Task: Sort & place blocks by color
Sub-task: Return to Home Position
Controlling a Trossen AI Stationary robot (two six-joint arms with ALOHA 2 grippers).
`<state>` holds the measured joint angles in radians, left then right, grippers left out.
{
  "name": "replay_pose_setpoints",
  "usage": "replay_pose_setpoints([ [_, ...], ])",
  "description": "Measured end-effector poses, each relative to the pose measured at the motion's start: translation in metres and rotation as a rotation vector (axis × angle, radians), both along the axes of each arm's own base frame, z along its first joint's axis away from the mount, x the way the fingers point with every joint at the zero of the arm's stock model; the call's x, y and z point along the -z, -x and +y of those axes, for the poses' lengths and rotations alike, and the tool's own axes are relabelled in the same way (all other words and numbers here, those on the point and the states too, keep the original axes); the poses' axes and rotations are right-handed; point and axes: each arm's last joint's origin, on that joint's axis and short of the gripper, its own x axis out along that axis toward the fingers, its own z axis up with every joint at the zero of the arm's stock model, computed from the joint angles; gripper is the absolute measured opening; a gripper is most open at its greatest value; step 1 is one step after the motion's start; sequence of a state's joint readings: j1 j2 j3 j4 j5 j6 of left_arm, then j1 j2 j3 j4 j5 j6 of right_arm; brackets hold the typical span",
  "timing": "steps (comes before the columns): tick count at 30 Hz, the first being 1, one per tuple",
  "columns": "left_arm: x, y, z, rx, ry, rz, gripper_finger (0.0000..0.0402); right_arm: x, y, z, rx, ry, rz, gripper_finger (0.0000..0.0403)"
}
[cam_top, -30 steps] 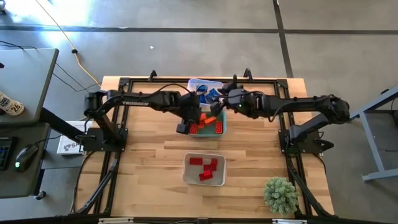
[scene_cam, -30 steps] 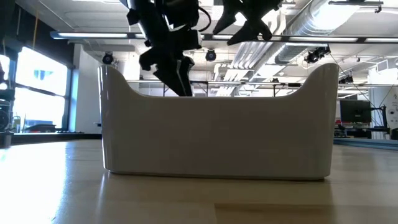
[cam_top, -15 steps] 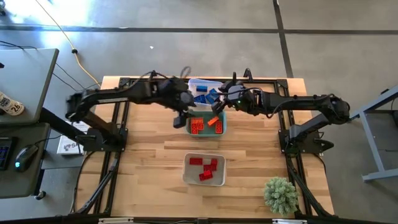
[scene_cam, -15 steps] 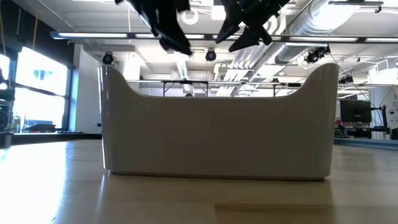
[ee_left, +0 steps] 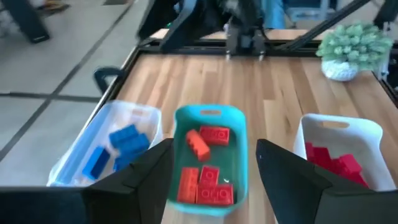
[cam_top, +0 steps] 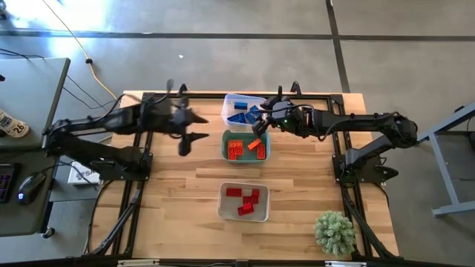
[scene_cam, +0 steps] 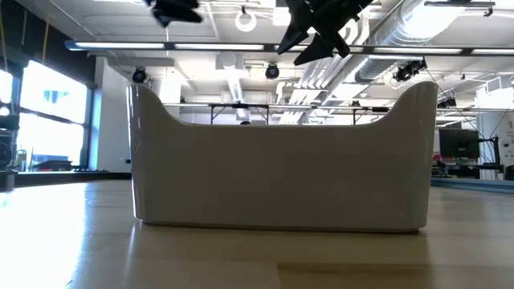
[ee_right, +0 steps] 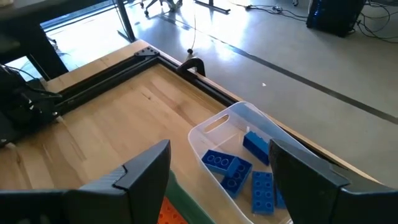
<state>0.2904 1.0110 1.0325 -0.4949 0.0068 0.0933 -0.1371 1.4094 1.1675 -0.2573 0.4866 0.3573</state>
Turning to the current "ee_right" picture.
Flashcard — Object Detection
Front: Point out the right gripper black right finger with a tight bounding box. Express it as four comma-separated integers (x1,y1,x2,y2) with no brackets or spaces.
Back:
269,138,398,224

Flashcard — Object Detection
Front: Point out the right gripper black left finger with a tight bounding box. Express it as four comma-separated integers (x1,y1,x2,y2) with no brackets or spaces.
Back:
0,139,172,224

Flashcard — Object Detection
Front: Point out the blue toy block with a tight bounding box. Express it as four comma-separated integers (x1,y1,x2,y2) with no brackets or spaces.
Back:
251,170,275,215
220,157,253,199
242,130,271,166
201,149,241,178
273,183,287,209

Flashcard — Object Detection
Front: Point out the long orange toy block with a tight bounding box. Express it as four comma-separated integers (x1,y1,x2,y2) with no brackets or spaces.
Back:
157,196,187,224

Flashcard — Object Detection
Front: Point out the teal plastic bin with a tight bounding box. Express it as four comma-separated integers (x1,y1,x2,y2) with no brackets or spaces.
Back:
164,170,215,224

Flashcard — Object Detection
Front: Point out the clear plastic bin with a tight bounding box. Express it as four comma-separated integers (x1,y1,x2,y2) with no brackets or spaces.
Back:
187,101,321,224

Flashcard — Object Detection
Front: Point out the grey office desk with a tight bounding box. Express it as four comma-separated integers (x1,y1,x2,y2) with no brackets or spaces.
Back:
0,0,137,82

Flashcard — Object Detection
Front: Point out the black computer tower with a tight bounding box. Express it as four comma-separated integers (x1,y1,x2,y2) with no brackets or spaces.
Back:
306,0,365,38

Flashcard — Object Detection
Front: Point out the office chair base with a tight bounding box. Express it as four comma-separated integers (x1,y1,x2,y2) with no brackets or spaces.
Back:
139,0,184,16

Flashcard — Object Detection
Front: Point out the black table foot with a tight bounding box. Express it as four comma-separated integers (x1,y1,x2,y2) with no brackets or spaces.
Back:
194,0,231,15

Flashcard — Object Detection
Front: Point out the black frame clamp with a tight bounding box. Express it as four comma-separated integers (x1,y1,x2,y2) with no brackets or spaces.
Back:
176,57,206,78

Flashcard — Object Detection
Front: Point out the yellow cable with black knob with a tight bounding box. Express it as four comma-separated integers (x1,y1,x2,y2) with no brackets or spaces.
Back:
186,14,198,62

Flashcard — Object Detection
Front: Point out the black floor cable bundle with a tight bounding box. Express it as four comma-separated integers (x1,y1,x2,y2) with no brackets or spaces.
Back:
354,0,398,44

